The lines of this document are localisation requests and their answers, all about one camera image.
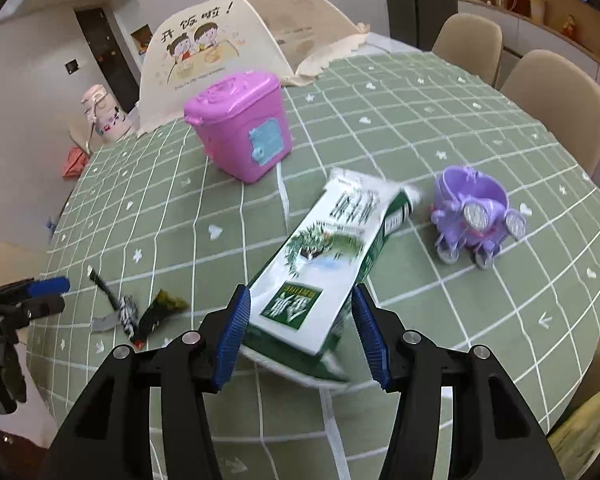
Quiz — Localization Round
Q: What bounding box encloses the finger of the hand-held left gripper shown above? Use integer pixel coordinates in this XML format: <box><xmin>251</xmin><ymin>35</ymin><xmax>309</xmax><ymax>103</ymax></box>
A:
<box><xmin>0</xmin><ymin>294</ymin><xmax>66</xmax><ymax>322</ymax></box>
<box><xmin>0</xmin><ymin>277</ymin><xmax>72</xmax><ymax>306</ymax></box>

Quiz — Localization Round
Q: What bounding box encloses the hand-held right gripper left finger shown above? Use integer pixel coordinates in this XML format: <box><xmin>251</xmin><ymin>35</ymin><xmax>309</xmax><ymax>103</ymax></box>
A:
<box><xmin>40</xmin><ymin>284</ymin><xmax>252</xmax><ymax>480</ymax></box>

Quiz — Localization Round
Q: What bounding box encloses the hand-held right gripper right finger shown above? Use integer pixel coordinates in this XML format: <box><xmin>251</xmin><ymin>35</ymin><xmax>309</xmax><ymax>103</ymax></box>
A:
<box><xmin>352</xmin><ymin>284</ymin><xmax>566</xmax><ymax>480</ymax></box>

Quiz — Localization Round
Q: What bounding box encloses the green white packet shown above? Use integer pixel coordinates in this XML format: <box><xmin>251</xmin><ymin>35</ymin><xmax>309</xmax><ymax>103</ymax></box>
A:
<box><xmin>237</xmin><ymin>167</ymin><xmax>426</xmax><ymax>386</ymax></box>

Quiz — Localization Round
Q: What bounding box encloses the pink mini trash bin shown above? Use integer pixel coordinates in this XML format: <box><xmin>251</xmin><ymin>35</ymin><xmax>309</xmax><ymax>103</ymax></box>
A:
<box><xmin>183</xmin><ymin>71</ymin><xmax>293</xmax><ymax>183</ymax></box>

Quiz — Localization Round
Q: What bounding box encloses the person's left hand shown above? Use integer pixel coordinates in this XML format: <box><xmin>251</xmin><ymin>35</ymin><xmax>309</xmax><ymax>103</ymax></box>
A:
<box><xmin>0</xmin><ymin>345</ymin><xmax>28</xmax><ymax>418</ymax></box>

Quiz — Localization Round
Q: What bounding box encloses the black silver wrapper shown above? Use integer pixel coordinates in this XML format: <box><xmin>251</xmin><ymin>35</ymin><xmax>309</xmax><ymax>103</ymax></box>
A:
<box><xmin>89</xmin><ymin>267</ymin><xmax>142</xmax><ymax>337</ymax></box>

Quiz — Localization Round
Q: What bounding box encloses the dark green wrapper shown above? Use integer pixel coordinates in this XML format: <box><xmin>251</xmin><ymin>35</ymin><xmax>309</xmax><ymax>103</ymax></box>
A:
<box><xmin>131</xmin><ymin>289</ymin><xmax>190</xmax><ymax>347</ymax></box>

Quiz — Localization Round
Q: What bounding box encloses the red paper item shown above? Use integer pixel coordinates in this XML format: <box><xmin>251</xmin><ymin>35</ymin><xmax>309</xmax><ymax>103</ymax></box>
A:
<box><xmin>61</xmin><ymin>146</ymin><xmax>92</xmax><ymax>179</ymax></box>

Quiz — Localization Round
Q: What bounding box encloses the purple toy cart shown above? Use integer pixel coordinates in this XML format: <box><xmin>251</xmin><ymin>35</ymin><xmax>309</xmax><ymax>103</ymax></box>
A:
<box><xmin>428</xmin><ymin>166</ymin><xmax>527</xmax><ymax>271</ymax></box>

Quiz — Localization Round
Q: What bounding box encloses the white patterned bucket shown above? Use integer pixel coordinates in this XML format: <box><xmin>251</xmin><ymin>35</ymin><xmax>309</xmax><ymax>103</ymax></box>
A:
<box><xmin>79</xmin><ymin>84</ymin><xmax>142</xmax><ymax>147</ymax></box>

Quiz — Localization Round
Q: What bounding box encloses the green checked tablecloth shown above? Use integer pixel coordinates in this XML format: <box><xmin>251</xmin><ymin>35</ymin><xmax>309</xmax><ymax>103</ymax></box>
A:
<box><xmin>25</xmin><ymin>35</ymin><xmax>600</xmax><ymax>480</ymax></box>

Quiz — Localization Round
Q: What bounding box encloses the dark door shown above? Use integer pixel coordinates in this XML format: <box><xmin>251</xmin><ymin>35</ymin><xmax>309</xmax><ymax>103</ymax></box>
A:
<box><xmin>75</xmin><ymin>7</ymin><xmax>141</xmax><ymax>111</ymax></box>

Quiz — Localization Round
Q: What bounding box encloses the cream printed food cover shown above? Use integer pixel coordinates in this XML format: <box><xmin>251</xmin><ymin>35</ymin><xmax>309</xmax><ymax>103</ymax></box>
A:
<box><xmin>137</xmin><ymin>0</ymin><xmax>373</xmax><ymax>138</ymax></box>

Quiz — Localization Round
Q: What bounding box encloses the beige chair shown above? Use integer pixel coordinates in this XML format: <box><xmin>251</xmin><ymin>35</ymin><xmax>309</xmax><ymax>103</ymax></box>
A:
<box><xmin>432</xmin><ymin>12</ymin><xmax>503</xmax><ymax>86</ymax></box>
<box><xmin>500</xmin><ymin>50</ymin><xmax>600</xmax><ymax>176</ymax></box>

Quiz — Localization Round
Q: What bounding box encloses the grey cabinet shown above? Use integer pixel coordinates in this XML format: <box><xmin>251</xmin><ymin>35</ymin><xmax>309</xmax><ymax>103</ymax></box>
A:
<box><xmin>457</xmin><ymin>0</ymin><xmax>600</xmax><ymax>141</ymax></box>

